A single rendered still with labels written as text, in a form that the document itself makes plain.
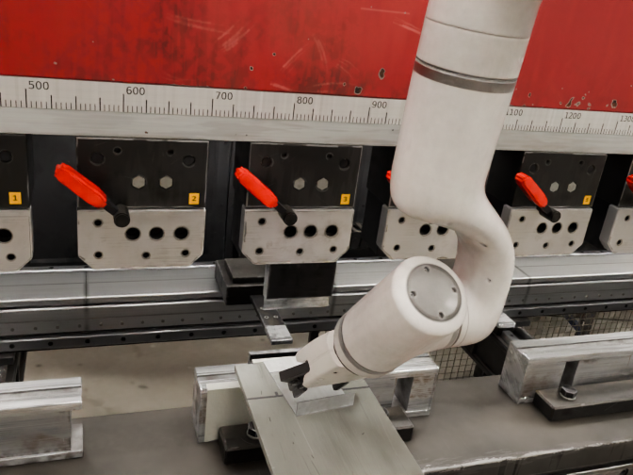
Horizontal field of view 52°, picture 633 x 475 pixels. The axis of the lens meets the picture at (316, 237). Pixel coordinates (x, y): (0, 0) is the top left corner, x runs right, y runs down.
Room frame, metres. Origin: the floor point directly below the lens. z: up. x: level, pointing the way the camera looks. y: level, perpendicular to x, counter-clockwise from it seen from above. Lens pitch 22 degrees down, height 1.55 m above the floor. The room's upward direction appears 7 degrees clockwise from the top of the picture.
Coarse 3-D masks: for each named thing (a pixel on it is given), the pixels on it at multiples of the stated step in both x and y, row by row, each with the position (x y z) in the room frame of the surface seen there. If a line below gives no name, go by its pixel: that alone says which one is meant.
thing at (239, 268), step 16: (224, 272) 1.04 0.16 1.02; (240, 272) 1.03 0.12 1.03; (256, 272) 1.04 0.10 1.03; (224, 288) 1.01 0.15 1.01; (240, 288) 1.00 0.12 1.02; (256, 288) 1.01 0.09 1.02; (256, 304) 0.97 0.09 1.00; (272, 320) 0.93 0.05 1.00; (272, 336) 0.88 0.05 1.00; (288, 336) 0.89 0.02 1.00
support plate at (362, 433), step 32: (256, 384) 0.76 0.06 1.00; (352, 384) 0.79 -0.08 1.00; (256, 416) 0.69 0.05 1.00; (288, 416) 0.70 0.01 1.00; (320, 416) 0.71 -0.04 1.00; (352, 416) 0.71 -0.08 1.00; (384, 416) 0.72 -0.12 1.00; (288, 448) 0.64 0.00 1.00; (320, 448) 0.64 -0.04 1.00; (352, 448) 0.65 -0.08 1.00; (384, 448) 0.66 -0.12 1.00
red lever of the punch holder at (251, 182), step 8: (240, 168) 0.74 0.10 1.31; (240, 176) 0.73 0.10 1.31; (248, 176) 0.73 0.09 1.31; (248, 184) 0.73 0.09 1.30; (256, 184) 0.73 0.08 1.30; (264, 184) 0.75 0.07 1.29; (256, 192) 0.73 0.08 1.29; (264, 192) 0.74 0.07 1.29; (272, 192) 0.75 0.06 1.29; (264, 200) 0.74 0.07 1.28; (272, 200) 0.74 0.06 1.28; (280, 208) 0.75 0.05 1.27; (288, 208) 0.76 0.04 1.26; (280, 216) 0.76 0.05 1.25; (288, 216) 0.75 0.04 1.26; (296, 216) 0.75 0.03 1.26; (288, 224) 0.75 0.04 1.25
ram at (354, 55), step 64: (0, 0) 0.68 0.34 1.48; (64, 0) 0.70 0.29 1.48; (128, 0) 0.72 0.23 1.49; (192, 0) 0.74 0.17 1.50; (256, 0) 0.77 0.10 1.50; (320, 0) 0.80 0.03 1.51; (384, 0) 0.83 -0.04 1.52; (576, 0) 0.93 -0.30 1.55; (0, 64) 0.67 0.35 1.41; (64, 64) 0.70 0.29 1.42; (128, 64) 0.72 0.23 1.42; (192, 64) 0.75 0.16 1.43; (256, 64) 0.77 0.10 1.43; (320, 64) 0.80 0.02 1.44; (384, 64) 0.83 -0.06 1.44; (576, 64) 0.93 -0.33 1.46; (0, 128) 0.67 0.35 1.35; (64, 128) 0.70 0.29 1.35; (128, 128) 0.72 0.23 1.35; (192, 128) 0.75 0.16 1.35; (256, 128) 0.77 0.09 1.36; (320, 128) 0.80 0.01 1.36; (384, 128) 0.84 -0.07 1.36
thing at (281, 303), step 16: (272, 272) 0.82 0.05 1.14; (288, 272) 0.83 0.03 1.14; (304, 272) 0.84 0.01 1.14; (320, 272) 0.85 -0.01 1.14; (272, 288) 0.82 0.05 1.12; (288, 288) 0.83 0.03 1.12; (304, 288) 0.84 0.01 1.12; (320, 288) 0.85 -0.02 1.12; (272, 304) 0.83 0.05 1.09; (288, 304) 0.84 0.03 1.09; (304, 304) 0.85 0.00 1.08; (320, 304) 0.86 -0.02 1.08
